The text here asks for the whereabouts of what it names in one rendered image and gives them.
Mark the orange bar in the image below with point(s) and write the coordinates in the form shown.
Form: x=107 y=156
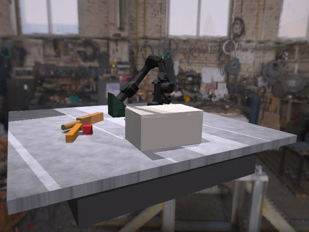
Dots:
x=73 y=133

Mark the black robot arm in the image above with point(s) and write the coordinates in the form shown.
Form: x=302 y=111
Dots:
x=131 y=88

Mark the orange block with cylindrical handle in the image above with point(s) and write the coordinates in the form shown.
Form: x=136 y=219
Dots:
x=85 y=120

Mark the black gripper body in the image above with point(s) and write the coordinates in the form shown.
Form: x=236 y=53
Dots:
x=156 y=100

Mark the red block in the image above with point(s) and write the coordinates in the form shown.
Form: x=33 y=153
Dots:
x=87 y=129

